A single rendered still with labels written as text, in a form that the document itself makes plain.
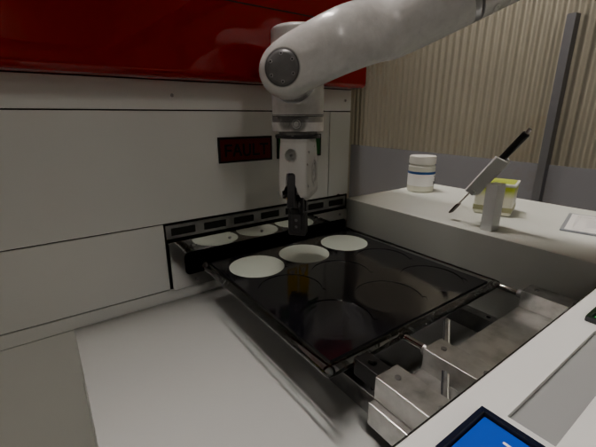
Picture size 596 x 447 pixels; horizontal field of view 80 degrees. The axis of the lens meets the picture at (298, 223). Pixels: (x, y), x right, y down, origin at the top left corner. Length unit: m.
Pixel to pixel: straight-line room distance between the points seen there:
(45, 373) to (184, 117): 0.48
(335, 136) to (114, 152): 0.47
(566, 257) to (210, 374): 0.54
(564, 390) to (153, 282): 0.61
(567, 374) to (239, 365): 0.38
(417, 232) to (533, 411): 0.49
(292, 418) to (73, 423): 0.46
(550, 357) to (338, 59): 0.39
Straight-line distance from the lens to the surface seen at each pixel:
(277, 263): 0.67
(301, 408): 0.49
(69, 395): 0.79
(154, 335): 0.65
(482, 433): 0.30
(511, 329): 0.59
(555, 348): 0.42
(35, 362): 0.75
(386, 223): 0.82
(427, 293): 0.60
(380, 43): 0.54
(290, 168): 0.57
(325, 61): 0.50
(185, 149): 0.68
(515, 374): 0.37
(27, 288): 0.69
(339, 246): 0.76
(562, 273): 0.67
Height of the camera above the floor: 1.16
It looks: 17 degrees down
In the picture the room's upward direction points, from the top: straight up
